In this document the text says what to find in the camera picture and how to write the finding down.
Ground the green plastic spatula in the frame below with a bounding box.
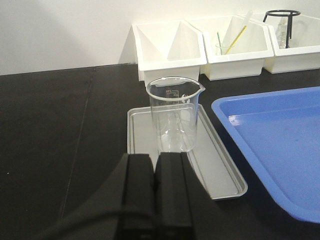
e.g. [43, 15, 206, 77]
[216, 31, 223, 55]

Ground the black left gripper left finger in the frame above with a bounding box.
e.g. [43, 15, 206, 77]
[49, 153, 156, 240]

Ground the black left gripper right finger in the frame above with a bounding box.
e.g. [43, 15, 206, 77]
[155, 152, 231, 240]

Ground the white storage bin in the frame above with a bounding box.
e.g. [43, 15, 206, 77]
[251, 13, 320, 74]
[132, 20, 207, 85]
[187, 15, 274, 81]

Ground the left white storage bin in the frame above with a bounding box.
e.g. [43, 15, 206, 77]
[132, 20, 207, 85]

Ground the middle white storage bin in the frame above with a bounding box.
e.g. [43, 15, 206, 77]
[187, 15, 274, 81]

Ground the right white storage bin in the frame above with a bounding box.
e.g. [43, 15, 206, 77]
[251, 13, 320, 74]

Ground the blue plastic tray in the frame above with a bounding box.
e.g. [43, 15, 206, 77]
[211, 87, 320, 223]

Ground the small clear cup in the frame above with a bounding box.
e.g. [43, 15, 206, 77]
[215, 43, 235, 56]

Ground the clear glass beaker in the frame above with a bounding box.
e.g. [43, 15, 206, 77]
[146, 76, 205, 152]

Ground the black wire tripod stand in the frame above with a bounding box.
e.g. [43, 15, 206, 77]
[262, 9, 301, 49]

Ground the yellow plastic spatula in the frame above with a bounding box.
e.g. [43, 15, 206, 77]
[224, 25, 247, 55]

